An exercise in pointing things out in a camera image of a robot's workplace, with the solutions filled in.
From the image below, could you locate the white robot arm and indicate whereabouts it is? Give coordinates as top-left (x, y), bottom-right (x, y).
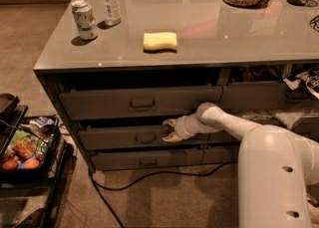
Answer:
top-left (163, 103), bottom-right (319, 228)

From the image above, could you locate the black power cable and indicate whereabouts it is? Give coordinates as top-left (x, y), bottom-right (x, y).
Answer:
top-left (88, 161), bottom-right (233, 228)

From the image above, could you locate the crumpled white paper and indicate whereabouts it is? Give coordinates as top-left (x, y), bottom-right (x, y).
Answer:
top-left (283, 68), bottom-right (319, 100)

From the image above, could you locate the black cart frame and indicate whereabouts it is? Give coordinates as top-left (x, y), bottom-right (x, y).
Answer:
top-left (0, 106), bottom-right (73, 228)

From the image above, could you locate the grey counter cabinet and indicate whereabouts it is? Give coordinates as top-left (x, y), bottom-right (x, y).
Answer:
top-left (35, 0), bottom-right (318, 171)

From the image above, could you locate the yellow sponge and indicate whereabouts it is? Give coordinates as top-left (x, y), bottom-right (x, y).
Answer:
top-left (143, 32), bottom-right (177, 51)

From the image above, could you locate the dark tray on cart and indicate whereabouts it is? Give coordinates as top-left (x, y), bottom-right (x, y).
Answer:
top-left (0, 94), bottom-right (20, 117)

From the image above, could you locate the black bin of snacks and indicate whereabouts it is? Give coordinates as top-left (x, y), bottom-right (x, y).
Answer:
top-left (0, 116), bottom-right (60, 183)

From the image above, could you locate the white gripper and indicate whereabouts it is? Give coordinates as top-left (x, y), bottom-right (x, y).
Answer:
top-left (162, 114), bottom-right (213, 142)

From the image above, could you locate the black coiled cable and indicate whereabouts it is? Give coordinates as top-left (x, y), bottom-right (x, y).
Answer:
top-left (308, 15), bottom-right (319, 33)

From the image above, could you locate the green white soda can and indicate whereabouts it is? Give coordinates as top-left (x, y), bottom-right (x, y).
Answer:
top-left (72, 0), bottom-right (98, 41)

